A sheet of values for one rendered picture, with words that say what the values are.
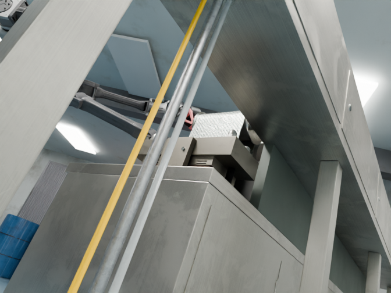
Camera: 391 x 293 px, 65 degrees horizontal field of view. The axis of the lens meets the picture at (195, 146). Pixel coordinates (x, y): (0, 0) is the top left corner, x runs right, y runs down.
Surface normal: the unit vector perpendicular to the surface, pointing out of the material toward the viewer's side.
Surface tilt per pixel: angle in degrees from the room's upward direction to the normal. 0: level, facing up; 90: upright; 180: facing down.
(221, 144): 90
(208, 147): 90
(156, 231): 90
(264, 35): 180
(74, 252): 90
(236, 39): 180
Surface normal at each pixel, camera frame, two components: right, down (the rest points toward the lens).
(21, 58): 0.79, -0.01
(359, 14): -0.31, 0.85
